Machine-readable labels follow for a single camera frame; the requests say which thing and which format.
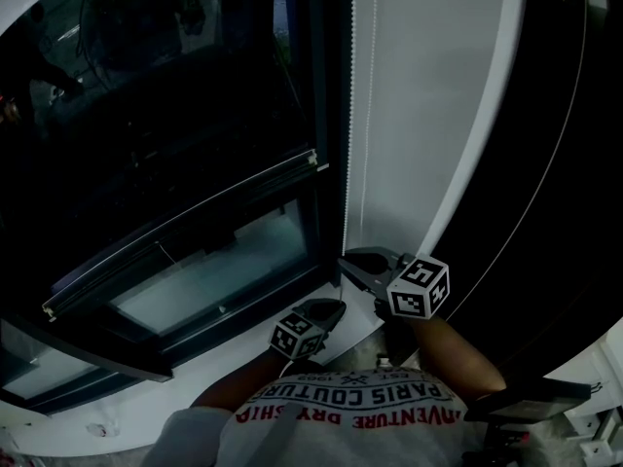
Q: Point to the black flat box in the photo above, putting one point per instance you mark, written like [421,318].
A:
[530,397]

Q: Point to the white printed shirt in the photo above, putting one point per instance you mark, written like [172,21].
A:
[340,436]

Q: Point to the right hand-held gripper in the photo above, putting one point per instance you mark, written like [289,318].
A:
[418,287]

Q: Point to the white metal bracket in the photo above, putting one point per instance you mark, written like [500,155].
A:
[601,436]

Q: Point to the black window frame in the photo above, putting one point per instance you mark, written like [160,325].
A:
[322,66]

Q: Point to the white window sill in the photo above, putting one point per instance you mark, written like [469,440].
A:
[219,380]

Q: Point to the person's right forearm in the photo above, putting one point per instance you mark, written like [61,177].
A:
[452,358]

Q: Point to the person's left forearm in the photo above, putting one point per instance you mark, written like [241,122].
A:
[243,377]

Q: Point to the dark roller window covering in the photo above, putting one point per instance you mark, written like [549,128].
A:
[146,115]

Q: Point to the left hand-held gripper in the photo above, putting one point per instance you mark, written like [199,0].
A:
[297,336]

